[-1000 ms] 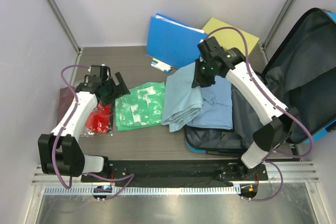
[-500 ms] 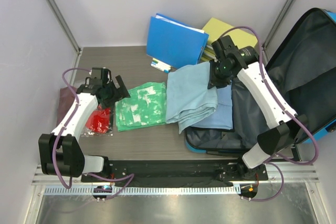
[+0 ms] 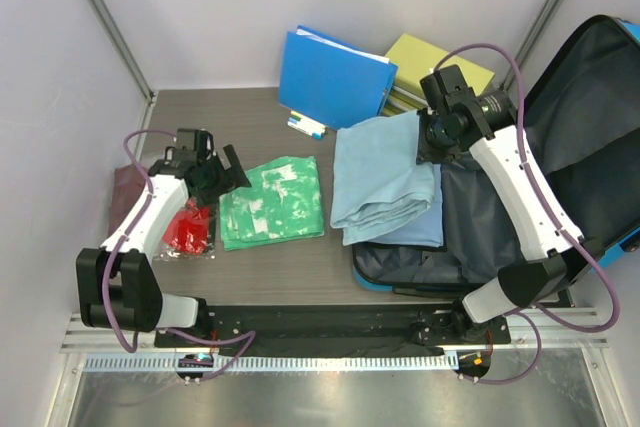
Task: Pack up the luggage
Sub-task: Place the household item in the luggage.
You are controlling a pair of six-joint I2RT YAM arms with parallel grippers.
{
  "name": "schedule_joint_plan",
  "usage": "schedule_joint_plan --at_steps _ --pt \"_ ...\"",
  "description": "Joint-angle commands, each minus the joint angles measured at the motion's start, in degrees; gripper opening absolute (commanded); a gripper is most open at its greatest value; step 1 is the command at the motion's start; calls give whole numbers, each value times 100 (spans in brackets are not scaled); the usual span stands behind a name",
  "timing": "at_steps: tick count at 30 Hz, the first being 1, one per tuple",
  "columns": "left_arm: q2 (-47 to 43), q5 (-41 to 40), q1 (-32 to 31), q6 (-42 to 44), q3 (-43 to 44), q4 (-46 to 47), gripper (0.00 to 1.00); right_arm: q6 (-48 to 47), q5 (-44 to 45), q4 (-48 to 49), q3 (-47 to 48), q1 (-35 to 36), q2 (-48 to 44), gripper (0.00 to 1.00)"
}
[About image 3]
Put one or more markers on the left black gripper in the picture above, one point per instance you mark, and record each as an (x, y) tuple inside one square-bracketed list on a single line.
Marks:
[(229, 178)]

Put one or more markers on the aluminium frame post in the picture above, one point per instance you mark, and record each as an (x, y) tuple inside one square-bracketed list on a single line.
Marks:
[(544, 15), (115, 36)]

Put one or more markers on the marker pens pack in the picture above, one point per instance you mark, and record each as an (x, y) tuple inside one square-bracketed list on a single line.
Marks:
[(306, 125)]

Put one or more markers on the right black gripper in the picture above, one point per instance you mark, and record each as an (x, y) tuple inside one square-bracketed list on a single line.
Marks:
[(427, 153)]

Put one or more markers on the blue file folder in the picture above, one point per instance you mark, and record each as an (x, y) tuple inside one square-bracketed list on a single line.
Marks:
[(332, 82)]

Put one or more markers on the white slotted cable duct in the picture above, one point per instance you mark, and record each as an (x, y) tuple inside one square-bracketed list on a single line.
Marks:
[(201, 363)]

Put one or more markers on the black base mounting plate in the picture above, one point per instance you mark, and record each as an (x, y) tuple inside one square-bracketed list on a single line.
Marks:
[(346, 330)]

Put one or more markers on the blue button shirt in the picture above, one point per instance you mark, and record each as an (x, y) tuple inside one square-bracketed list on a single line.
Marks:
[(425, 230)]

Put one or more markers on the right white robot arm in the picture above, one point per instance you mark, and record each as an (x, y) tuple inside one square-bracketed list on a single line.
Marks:
[(546, 234)]

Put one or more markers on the left aluminium frame post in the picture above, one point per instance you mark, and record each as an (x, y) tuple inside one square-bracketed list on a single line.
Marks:
[(115, 36)]

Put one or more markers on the right aluminium frame post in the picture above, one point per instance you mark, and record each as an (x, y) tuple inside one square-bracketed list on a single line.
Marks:
[(544, 15)]

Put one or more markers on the olive green drawer box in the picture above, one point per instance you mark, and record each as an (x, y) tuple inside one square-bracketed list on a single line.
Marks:
[(415, 59)]

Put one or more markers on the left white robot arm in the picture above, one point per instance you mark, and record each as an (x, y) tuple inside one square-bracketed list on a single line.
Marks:
[(117, 288)]

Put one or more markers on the red garment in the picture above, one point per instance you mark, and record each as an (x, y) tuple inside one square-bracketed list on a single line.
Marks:
[(191, 234)]

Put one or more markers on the blue open suitcase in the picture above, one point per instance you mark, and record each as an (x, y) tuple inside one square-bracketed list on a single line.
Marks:
[(581, 121)]

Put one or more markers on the maroon folded cloth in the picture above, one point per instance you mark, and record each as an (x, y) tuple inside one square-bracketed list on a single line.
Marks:
[(128, 184)]

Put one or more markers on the green white tie-dye cloth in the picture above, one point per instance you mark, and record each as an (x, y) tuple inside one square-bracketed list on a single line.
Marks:
[(283, 203)]

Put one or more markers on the light blue towel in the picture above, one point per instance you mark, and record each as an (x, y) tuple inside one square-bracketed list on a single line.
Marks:
[(378, 187)]

